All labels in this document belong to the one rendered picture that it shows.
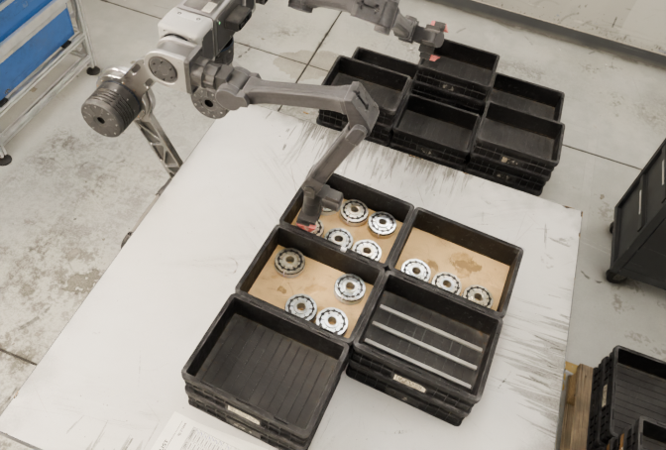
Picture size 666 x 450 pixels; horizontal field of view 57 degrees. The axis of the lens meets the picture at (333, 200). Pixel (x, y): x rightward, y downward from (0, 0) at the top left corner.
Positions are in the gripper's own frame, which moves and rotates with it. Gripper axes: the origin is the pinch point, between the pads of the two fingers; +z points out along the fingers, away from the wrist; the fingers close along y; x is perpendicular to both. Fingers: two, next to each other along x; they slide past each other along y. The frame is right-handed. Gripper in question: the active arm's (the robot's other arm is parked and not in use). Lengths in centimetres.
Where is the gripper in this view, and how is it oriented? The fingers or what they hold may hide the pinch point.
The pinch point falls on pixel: (308, 225)
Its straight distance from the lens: 215.3
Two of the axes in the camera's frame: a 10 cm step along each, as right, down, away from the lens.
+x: -9.5, -2.8, 1.1
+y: 2.9, -7.2, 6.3
